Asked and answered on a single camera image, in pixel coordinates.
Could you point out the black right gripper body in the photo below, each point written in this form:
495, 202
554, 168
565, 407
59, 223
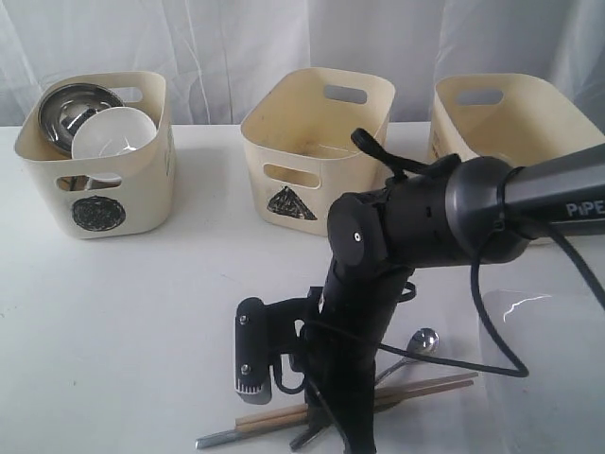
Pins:
341, 334

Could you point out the steel spoon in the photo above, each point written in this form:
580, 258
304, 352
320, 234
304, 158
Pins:
425, 341

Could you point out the steel fork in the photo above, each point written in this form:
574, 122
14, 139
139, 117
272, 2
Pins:
233, 436

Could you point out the white bowl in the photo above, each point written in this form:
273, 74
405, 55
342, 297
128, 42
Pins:
112, 133

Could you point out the steel bowl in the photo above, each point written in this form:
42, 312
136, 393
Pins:
64, 110

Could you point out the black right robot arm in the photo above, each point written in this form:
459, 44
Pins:
380, 238

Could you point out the cream bin with triangle mark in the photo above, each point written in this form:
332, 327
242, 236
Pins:
298, 145

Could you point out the steel table knife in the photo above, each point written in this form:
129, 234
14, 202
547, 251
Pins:
307, 436

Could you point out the cream bin with square mark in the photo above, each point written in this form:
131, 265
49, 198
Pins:
527, 151

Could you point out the white square plate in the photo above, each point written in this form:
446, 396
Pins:
559, 406

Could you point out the cream bin with circle mark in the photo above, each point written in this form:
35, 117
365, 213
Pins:
130, 194

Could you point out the white backdrop curtain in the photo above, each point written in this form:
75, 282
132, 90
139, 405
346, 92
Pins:
220, 58

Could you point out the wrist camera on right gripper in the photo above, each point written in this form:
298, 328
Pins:
262, 335

